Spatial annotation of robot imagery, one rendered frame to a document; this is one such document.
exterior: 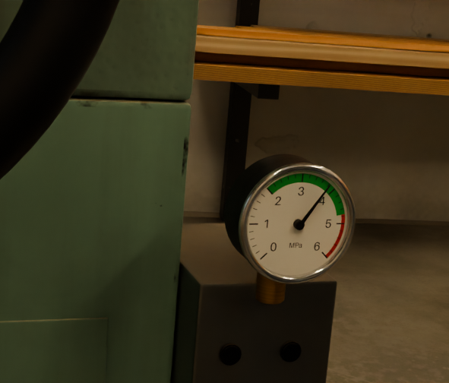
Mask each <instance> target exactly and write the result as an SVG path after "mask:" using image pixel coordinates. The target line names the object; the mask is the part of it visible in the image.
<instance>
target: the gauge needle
mask: <svg viewBox="0 0 449 383"><path fill-rule="evenodd" d="M329 188H330V185H329V186H328V187H327V189H326V190H325V191H324V193H323V194H322V195H321V197H320V198H319V199H318V200H317V201H316V202H315V204H314V205H313V207H312V208H311V209H310V211H309V212H308V213H307V214H306V215H305V216H304V218H303V219H302V220H300V219H297V220H295V221H294V223H293V226H294V227H295V228H296V229H297V230H302V229H303V228H304V226H305V221H306V220H307V219H308V217H309V216H310V214H311V212H312V211H313V210H314V209H315V207H316V206H317V204H318V203H319V201H320V200H321V199H322V198H323V196H324V194H325V193H326V191H327V190H328V189H329Z"/></svg>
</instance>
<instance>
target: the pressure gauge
mask: <svg viewBox="0 0 449 383"><path fill-rule="evenodd" d="M329 185H330V188H329V189H328V190H327V191H326V193H325V194H324V196H323V198H322V199H321V200H320V201H319V203H318V204H317V206H316V207H315V209H314V210H313V211H312V212H311V214H310V216H309V217H308V219H307V220H306V221H305V226H304V228H303V229H302V230H297V229H296V228H295V227H294V226H293V223H294V221H295V220H297V219H300V220H302V219H303V218H304V216H305V215H306V214H307V213H308V212H309V211H310V209H311V208H312V207H313V205H314V204H315V202H316V201H317V200H318V199H319V198H320V197H321V195H322V194H323V193H324V191H325V190H326V189H327V187H328V186H329ZM224 221H225V226H226V231H227V234H228V237H229V239H230V241H231V243H232V245H233V246H234V247H235V249H236V250H237V251H238V252H239V253H240V254H241V255H242V256H243V257H244V258H245V259H247V261H248V263H249V264H250V265H251V266H252V267H253V268H254V269H255V270H256V271H257V280H256V282H257V290H256V299H257V300H258V301H259V302H262V303H266V304H279V303H281V302H283V301H284V298H285V290H286V284H297V283H305V282H309V281H311V280H314V279H316V278H318V277H320V276H322V275H323V274H325V273H327V272H328V271H329V270H330V269H331V268H332V267H334V266H335V265H336V264H337V263H338V261H339V260H340V259H341V258H342V257H343V255H344V254H345V252H346V250H347V249H348V247H349V244H350V243H351V240H352V238H353V233H354V230H355V225H356V209H355V204H354V201H353V197H352V195H351V192H350V190H349V189H348V187H347V185H346V184H345V182H344V181H343V180H342V179H341V178H340V177H339V176H338V175H337V174H336V173H334V172H333V171H331V170H330V169H328V168H326V167H323V166H320V165H317V164H314V163H313V162H311V161H309V160H307V159H305V158H303V157H299V156H296V155H292V154H276V155H273V156H269V157H265V158H263V159H260V160H258V161H257V162H255V163H253V164H252V165H250V166H249V167H248V168H247V169H245V170H244V171H243V172H242V174H241V175H240V176H239V177H238V178H237V180H236V181H235V182H234V184H233V185H232V188H231V189H230V191H229V194H228V197H227V199H226V206H225V210H224Z"/></svg>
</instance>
